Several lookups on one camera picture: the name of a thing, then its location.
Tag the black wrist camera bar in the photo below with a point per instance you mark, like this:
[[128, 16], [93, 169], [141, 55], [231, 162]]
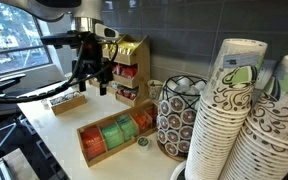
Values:
[[60, 38]]

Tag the wide tiered wooden organizer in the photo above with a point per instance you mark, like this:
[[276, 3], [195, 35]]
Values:
[[140, 66]]

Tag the red condiment packets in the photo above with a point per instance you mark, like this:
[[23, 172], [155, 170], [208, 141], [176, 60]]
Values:
[[128, 93], [125, 71]]

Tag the window with grey frame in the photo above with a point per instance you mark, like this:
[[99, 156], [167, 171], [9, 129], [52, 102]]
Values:
[[10, 36]]

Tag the red tea bag packets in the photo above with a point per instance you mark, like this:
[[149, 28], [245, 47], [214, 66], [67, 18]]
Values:
[[152, 114]]

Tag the single patterned paper cup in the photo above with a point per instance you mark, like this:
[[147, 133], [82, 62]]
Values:
[[154, 90]]

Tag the yellow green packets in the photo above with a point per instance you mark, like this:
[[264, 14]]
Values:
[[110, 48]]

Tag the bright yellow packets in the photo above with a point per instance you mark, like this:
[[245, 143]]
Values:
[[128, 48]]

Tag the orange tea bag packets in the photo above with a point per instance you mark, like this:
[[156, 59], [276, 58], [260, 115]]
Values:
[[143, 121], [93, 142]]

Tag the white round lid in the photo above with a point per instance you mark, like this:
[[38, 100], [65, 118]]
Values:
[[177, 171]]

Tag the brown lid coffee pod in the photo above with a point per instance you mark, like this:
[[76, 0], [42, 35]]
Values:
[[173, 136], [162, 136], [164, 122], [188, 116], [186, 132], [177, 104], [171, 149], [165, 107], [174, 121], [184, 146]]

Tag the green lid coffee pod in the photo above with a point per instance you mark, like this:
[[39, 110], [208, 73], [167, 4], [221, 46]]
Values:
[[144, 144]]

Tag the green tea bag packets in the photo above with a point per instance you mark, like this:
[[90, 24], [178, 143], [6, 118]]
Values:
[[112, 136], [127, 126]]

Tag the long wooden tea box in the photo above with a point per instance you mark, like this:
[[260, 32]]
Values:
[[94, 161]]

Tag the metal camera stand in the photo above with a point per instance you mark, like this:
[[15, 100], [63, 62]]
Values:
[[7, 133]]

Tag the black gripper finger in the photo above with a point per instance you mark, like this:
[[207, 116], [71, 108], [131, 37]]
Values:
[[103, 86], [82, 84]]

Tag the small wooden sachet box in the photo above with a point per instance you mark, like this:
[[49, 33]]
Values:
[[69, 106]]

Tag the patterned paper cup stack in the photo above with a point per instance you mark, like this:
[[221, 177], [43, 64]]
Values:
[[217, 133], [274, 140], [267, 76]]

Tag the white coffee pods heap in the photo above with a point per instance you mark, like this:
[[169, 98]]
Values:
[[187, 87]]

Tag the white sachet pile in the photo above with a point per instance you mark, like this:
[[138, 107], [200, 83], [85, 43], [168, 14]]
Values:
[[64, 97]]

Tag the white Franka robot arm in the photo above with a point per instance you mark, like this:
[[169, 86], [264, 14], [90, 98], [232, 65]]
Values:
[[84, 10]]

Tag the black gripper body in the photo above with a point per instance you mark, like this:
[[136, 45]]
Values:
[[92, 60]]

